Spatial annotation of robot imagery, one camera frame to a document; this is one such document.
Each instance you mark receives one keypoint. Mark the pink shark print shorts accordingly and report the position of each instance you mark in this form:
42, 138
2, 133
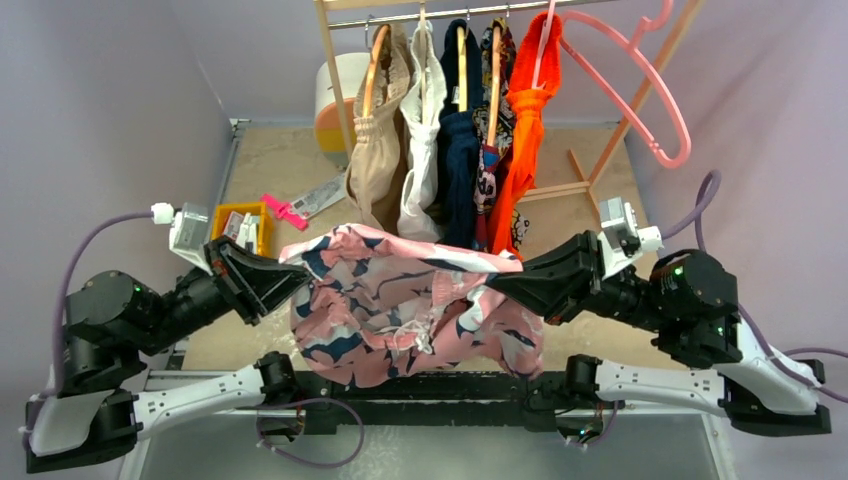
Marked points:
380, 307

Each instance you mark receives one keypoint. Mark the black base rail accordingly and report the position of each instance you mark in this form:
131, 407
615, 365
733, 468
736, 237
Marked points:
438, 399

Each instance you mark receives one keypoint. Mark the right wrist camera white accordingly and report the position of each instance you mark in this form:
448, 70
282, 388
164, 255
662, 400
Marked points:
622, 241

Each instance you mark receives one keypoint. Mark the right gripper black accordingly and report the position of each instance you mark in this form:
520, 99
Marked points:
582, 277

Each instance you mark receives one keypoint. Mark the beige shorts on hanger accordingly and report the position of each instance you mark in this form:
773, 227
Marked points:
377, 168

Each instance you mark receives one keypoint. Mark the pink plastic clip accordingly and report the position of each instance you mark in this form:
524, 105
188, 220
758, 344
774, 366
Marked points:
285, 211

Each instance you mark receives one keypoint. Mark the orange shorts on hanger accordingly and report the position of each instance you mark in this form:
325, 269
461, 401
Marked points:
536, 79

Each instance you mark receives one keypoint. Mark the orange hanger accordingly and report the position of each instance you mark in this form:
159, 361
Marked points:
372, 69

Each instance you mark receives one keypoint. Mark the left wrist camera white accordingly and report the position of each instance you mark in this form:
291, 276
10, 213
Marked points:
188, 231

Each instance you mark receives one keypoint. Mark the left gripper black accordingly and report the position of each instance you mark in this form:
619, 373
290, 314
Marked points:
254, 282

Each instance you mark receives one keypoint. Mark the yellow plastic bin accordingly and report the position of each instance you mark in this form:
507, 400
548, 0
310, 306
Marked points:
250, 225

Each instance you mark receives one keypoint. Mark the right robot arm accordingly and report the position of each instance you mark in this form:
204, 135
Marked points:
689, 304

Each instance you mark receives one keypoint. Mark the printed flat package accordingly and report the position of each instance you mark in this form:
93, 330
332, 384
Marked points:
320, 198

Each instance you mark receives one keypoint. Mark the white shorts on hanger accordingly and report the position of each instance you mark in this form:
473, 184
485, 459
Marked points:
421, 108

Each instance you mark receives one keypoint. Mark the navy shorts on hanger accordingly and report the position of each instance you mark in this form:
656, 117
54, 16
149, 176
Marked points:
457, 141

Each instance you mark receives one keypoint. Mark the round drawer cabinet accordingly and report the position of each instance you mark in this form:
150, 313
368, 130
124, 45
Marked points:
327, 126

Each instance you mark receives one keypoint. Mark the patterned shorts on hanger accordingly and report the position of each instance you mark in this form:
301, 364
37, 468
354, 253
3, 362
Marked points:
494, 121

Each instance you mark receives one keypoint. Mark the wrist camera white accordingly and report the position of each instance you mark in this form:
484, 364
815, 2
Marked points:
622, 241
188, 231

